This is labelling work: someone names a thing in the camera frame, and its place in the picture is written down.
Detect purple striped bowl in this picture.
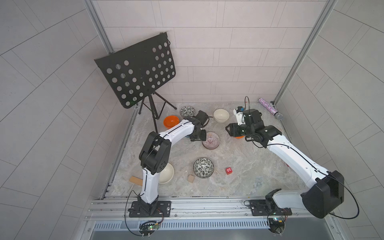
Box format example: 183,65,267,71
202,132,220,150

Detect cream bowl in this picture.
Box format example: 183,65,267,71
214,109,230,123
159,163,175,185

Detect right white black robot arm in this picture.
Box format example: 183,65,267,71
226,123,345,219

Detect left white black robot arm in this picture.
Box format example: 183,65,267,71
138,111,209,205

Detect far black floral bowl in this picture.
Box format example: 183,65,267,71
180,106,196,119

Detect black floral bowl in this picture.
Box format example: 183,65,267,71
180,106,196,119
193,158,215,179

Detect near black floral bowl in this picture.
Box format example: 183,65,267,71
193,158,215,179

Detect red die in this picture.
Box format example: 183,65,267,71
226,168,233,175

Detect small wooden cube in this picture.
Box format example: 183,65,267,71
187,175,195,183

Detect purple glitter tube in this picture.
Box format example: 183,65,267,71
259,98,284,121

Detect wooden block at left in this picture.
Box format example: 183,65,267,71
129,176,143,186

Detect black perforated music stand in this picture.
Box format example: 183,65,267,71
95,32,176,121

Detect left circuit board connector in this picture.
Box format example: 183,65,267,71
139,221,160,238

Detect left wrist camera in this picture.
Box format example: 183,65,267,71
195,111,210,128

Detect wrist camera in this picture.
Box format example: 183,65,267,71
195,111,210,128
233,106,265,127

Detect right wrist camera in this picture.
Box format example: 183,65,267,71
233,106,265,127

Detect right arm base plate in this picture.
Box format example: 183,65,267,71
246,200,292,217

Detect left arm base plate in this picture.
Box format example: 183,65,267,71
127,201,172,218

